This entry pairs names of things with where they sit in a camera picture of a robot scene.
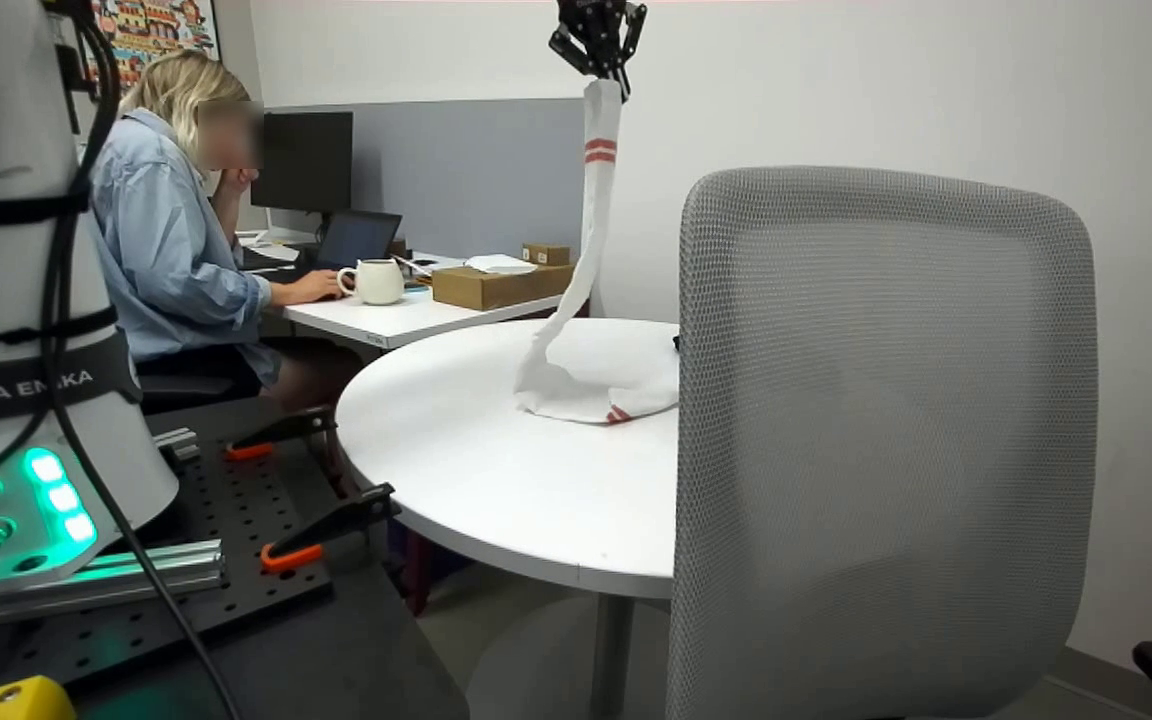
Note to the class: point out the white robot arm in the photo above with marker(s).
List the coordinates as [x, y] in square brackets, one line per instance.
[62, 358]

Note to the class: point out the white towel with red stripes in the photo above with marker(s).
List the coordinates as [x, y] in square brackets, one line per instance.
[566, 373]

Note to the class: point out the grey mesh office chair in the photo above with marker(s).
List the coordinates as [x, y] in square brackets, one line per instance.
[885, 446]

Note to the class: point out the white side desk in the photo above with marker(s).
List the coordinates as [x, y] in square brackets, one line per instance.
[414, 316]

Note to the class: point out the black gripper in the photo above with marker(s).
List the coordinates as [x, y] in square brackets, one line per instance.
[598, 37]

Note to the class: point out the brown cardboard box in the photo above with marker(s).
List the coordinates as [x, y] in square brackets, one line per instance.
[481, 288]

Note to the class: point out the small cardboard box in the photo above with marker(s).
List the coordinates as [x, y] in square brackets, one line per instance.
[545, 254]

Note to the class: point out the grey partition panel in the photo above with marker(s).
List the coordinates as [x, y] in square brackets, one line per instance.
[471, 173]

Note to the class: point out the white mug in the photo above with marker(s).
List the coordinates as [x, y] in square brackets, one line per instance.
[374, 282]

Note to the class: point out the colourful wall poster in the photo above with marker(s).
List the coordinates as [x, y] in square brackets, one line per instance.
[151, 28]

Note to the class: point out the yellow object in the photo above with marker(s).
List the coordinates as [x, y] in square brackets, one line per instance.
[32, 696]

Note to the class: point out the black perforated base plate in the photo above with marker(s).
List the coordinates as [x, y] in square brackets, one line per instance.
[75, 596]

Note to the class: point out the woman in blue shirt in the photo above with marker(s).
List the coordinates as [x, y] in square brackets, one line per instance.
[166, 198]

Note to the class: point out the black computer monitor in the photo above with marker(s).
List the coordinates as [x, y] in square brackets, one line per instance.
[305, 160]

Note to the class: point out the dark laptop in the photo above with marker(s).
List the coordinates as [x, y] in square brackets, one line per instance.
[351, 236]

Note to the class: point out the black orange clamp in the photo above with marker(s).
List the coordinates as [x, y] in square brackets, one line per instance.
[305, 547]
[314, 426]

